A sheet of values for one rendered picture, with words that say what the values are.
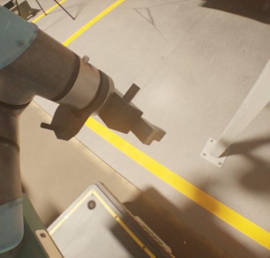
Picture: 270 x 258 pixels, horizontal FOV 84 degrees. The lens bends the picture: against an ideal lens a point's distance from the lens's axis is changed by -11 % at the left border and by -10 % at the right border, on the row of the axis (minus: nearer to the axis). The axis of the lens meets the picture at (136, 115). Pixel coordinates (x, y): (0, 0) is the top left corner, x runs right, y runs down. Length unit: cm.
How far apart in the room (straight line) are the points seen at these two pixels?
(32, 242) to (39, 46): 39
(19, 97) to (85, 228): 69
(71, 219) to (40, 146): 79
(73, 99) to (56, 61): 6
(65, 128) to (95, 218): 60
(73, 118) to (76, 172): 101
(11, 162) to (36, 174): 123
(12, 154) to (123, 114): 15
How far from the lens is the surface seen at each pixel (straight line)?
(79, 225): 85
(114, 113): 25
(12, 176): 21
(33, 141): 158
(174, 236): 109
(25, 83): 21
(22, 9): 358
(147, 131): 27
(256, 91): 60
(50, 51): 21
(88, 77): 23
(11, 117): 25
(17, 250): 47
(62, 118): 29
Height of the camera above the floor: 109
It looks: 59 degrees down
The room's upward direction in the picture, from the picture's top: 18 degrees counter-clockwise
